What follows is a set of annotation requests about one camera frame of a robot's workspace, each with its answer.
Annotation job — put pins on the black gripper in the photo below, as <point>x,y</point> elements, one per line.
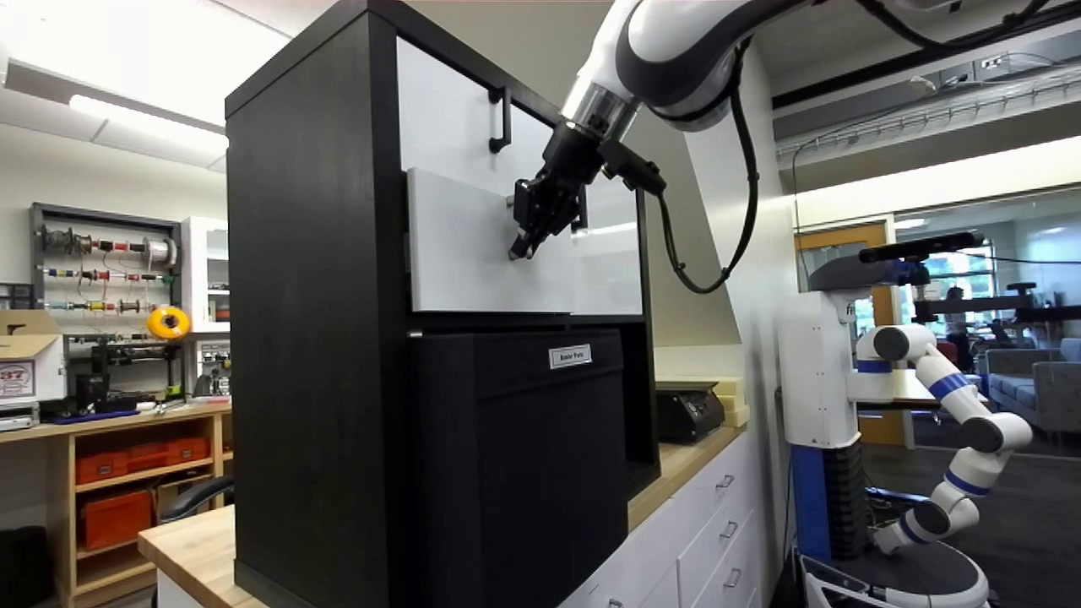
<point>562,179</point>

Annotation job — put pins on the white blue mobile robot arm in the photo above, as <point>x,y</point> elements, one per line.
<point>959,407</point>

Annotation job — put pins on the white cabinet drawer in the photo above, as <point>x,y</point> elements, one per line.
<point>737,581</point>
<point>720,544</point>
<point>716,493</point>

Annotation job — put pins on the white label tag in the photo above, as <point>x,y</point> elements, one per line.
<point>569,357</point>

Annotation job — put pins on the black box device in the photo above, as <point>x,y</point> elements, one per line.
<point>684,410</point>

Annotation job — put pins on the black cabinet with white drawers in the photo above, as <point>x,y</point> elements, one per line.
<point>317,340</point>

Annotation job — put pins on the black fabric storage bin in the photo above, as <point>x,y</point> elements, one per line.
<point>518,484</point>

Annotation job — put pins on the white base cabinet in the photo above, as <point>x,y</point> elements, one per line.
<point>655,563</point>

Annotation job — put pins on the yellow filament spool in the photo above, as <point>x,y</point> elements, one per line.
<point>167,325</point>

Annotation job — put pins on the white ceiling light fixture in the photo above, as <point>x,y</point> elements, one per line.
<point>137,130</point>

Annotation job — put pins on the grey pegboard tool rack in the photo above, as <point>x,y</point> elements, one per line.
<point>102,256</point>

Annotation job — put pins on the black 3D printer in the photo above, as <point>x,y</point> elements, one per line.
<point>120,376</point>

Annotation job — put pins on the long red box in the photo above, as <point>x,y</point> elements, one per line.
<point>141,456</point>

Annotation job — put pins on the red storage bin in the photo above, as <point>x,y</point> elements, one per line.
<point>115,519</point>

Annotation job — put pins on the brown cardboard box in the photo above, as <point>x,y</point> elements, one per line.
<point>26,335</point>

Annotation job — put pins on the white box with label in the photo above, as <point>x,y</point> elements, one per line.
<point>28,383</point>

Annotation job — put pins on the wooden workbench shelf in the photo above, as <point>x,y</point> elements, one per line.
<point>62,509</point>

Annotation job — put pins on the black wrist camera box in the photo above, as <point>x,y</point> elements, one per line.
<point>633,170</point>

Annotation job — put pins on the white wall cabinet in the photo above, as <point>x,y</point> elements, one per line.
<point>207,272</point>

